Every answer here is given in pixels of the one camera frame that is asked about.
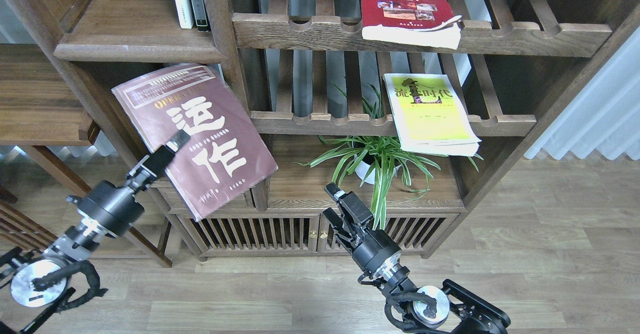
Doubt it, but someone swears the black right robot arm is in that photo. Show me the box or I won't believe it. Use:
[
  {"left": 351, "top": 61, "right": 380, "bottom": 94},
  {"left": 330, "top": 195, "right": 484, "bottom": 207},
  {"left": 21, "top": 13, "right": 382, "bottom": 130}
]
[{"left": 323, "top": 183, "right": 511, "bottom": 334}]

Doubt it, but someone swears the white plant pot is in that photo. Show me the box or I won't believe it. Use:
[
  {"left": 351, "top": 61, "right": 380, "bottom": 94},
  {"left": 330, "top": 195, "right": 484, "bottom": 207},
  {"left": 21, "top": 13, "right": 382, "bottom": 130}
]
[{"left": 352, "top": 152, "right": 402, "bottom": 186}]

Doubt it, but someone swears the green spider plant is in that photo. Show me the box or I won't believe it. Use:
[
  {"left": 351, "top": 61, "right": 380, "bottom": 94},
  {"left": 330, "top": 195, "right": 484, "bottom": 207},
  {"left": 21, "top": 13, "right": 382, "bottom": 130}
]
[{"left": 295, "top": 81, "right": 484, "bottom": 245}]

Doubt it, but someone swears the red book on top shelf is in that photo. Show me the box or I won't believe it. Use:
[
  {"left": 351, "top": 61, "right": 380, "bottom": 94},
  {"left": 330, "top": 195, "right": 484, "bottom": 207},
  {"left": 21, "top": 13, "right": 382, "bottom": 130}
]
[{"left": 360, "top": 0, "right": 462, "bottom": 50}]

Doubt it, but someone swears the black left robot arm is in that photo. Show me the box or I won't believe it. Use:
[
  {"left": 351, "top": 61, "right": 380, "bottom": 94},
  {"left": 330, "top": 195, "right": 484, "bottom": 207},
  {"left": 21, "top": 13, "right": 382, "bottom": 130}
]
[{"left": 1, "top": 129, "right": 190, "bottom": 334}]

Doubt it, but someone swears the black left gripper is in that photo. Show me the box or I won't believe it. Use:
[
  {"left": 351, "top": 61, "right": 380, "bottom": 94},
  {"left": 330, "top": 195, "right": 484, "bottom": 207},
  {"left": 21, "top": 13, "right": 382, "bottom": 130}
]
[{"left": 67, "top": 130, "right": 191, "bottom": 238}]

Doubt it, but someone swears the yellow green book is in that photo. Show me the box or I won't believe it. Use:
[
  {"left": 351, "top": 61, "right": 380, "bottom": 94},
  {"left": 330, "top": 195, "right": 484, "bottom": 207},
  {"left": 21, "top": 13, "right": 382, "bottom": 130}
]
[{"left": 383, "top": 73, "right": 481, "bottom": 157}]

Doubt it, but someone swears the white upright book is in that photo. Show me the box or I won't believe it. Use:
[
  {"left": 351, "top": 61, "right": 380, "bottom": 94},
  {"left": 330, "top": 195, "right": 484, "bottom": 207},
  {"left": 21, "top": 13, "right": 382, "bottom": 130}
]
[{"left": 174, "top": 0, "right": 195, "bottom": 30}]

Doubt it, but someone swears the white curtain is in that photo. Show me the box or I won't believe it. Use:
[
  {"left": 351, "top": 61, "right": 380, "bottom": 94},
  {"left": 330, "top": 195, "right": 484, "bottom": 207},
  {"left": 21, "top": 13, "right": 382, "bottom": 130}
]
[{"left": 524, "top": 29, "right": 640, "bottom": 161}]

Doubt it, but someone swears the dark wooden bookshelf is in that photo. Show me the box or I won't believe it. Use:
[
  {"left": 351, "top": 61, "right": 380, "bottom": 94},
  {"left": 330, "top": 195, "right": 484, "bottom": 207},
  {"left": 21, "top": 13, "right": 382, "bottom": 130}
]
[{"left": 5, "top": 0, "right": 639, "bottom": 260}]

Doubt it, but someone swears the dark grey upright book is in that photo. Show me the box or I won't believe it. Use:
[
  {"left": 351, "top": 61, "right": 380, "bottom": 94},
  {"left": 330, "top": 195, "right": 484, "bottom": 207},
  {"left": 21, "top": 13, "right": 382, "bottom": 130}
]
[{"left": 190, "top": 0, "right": 211, "bottom": 33}]

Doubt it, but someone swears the wooden side table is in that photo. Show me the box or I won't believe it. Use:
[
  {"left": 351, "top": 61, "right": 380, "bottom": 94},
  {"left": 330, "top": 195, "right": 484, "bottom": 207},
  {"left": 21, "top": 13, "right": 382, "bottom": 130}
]
[{"left": 0, "top": 43, "right": 173, "bottom": 267}]

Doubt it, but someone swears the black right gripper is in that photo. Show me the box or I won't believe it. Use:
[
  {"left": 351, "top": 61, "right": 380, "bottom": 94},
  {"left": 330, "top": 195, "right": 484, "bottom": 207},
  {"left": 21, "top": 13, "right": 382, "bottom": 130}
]
[{"left": 322, "top": 183, "right": 402, "bottom": 280}]

